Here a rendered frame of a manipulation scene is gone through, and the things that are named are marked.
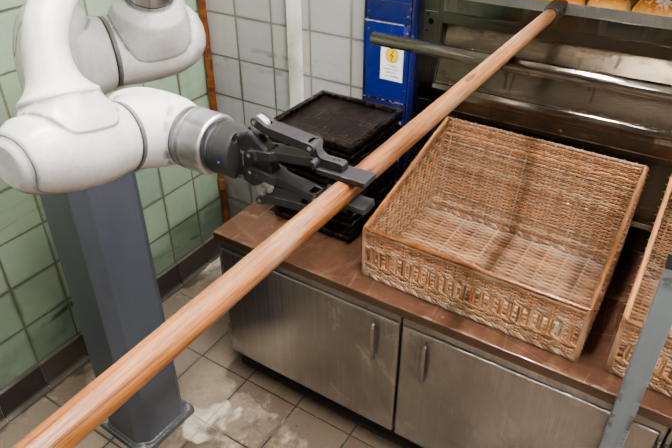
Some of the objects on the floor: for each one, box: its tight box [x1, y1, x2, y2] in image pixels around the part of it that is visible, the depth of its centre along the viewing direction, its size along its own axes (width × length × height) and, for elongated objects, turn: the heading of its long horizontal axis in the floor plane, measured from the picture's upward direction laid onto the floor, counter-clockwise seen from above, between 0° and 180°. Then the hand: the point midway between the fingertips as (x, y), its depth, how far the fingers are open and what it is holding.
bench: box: [213, 190, 672, 448], centre depth 153 cm, size 56×242×58 cm, turn 58°
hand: (346, 186), depth 75 cm, fingers closed on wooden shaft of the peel, 3 cm apart
